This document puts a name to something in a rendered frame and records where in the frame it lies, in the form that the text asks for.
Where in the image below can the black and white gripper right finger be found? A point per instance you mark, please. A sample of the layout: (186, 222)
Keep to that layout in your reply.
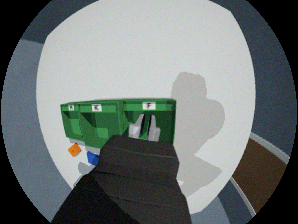
(153, 131)

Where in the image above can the green rack of bins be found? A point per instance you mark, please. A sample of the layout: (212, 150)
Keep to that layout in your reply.
(98, 128)

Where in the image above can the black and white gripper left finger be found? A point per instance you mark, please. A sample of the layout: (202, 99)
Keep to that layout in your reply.
(136, 129)

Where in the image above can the small orange block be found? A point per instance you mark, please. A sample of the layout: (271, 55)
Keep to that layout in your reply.
(74, 149)

